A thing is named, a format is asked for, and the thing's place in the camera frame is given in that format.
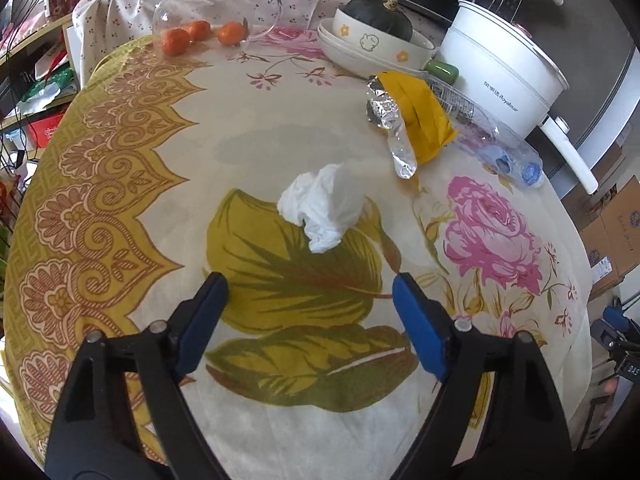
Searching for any crumpled foil wrapper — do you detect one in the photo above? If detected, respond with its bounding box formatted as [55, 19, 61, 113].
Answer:
[365, 75, 419, 181]

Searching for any cardboard box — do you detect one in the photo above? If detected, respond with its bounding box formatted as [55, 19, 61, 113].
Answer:
[579, 219, 622, 287]
[599, 175, 640, 282]

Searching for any white printed bowl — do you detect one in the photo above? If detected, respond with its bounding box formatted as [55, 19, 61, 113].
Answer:
[332, 5, 437, 69]

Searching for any white tissue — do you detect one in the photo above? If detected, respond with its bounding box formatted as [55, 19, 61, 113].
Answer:
[277, 163, 366, 254]

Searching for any glass teapot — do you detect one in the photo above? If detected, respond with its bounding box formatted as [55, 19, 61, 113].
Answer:
[152, 0, 284, 54]

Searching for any white dish with green handle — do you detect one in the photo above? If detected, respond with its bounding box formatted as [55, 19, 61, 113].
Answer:
[317, 17, 460, 85]

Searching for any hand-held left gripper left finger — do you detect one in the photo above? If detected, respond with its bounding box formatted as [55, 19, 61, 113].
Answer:
[45, 272, 230, 480]

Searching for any clear plastic bottle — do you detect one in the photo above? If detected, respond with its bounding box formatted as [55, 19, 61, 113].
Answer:
[427, 76, 545, 189]

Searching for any grey refrigerator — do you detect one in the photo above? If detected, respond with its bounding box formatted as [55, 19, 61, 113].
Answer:
[539, 24, 640, 197]

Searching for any tangerine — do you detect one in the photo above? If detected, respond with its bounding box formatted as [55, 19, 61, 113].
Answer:
[182, 20, 212, 43]
[217, 21, 249, 47]
[162, 28, 192, 57]

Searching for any floral tablecloth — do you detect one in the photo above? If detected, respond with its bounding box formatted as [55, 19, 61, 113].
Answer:
[0, 25, 597, 480]

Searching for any cluttered wooden shelf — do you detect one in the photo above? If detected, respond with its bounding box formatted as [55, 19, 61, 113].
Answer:
[0, 7, 82, 188]

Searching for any red carton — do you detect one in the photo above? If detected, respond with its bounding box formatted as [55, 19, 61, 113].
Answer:
[25, 109, 69, 147]

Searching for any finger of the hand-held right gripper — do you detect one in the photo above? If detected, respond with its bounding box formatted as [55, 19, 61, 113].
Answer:
[590, 302, 640, 353]

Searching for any white electric pot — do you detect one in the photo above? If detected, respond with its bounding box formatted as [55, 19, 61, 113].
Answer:
[439, 0, 599, 196]

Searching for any green packet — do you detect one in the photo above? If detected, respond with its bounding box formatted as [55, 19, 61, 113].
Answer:
[20, 67, 77, 112]

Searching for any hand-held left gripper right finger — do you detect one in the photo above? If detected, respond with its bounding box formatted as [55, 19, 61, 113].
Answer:
[390, 273, 573, 480]

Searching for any dark green squash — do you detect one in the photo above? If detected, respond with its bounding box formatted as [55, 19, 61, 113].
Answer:
[344, 0, 415, 43]

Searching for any yellow wrapper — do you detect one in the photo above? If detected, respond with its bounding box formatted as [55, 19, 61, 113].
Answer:
[375, 71, 460, 166]

